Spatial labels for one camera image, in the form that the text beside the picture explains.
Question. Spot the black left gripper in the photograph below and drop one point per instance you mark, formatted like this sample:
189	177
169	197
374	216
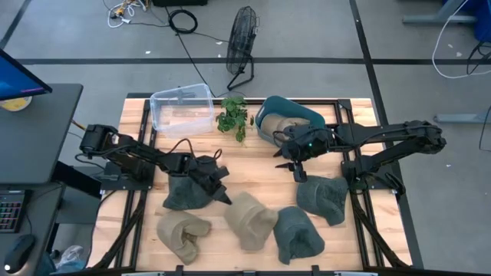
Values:
205	172

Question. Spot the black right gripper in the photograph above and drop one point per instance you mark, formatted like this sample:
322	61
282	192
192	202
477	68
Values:
307	143

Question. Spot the dark green knit hat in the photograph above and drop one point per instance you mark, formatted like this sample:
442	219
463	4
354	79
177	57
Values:
184	197
295	230

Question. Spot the tan knit hat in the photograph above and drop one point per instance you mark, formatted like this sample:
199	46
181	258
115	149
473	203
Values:
274	124
249	222
172	230

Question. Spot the clear plastic bin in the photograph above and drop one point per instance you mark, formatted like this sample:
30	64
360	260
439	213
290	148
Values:
184	115

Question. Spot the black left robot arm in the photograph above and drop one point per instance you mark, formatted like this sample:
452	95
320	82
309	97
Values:
130	151

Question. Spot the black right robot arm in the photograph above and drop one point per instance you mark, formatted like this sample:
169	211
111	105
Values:
383	132

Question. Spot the dark green brimmed hat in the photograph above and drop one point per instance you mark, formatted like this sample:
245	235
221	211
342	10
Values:
324	197

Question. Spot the teal plastic bin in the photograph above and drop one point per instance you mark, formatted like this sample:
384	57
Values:
284	103

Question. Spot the green leafy plant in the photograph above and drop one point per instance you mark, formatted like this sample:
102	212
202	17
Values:
232	115

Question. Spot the black floor fan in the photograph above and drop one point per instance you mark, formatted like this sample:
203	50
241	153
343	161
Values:
241	38

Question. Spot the black desk support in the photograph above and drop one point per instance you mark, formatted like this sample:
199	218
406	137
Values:
76	178

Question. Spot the grey white bundle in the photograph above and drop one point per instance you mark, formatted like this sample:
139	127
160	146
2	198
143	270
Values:
71	257

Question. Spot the grey keyboard desk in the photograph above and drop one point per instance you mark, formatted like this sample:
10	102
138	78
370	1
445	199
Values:
38	214

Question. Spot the grey desk foot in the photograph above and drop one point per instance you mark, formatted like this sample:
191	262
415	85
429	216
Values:
460	118

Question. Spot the black box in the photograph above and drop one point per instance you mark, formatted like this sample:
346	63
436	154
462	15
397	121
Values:
180	2

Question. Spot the black desk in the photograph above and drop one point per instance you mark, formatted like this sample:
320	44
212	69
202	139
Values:
34	134

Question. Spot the grey desk leg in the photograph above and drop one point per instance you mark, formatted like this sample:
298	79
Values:
433	19

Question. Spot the black computer mouse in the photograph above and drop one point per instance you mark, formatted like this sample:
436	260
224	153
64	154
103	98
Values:
19	251

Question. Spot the backlit keyboard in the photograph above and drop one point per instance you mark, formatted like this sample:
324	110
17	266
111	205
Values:
9	212

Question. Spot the yellow disc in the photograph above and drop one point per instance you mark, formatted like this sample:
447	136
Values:
15	104

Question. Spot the computer monitor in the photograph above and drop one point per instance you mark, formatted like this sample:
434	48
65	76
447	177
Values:
15	78

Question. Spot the blue object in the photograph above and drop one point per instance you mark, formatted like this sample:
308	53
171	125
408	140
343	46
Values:
481	19

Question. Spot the black aluminium table frame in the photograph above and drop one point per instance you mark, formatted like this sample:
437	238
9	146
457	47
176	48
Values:
344	104

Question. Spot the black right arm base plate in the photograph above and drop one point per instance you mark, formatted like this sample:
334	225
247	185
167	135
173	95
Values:
383	180

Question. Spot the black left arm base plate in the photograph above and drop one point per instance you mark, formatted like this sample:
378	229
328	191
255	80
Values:
115	180

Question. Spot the white bracket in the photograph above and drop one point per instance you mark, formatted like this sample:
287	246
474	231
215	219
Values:
354	273
142	273

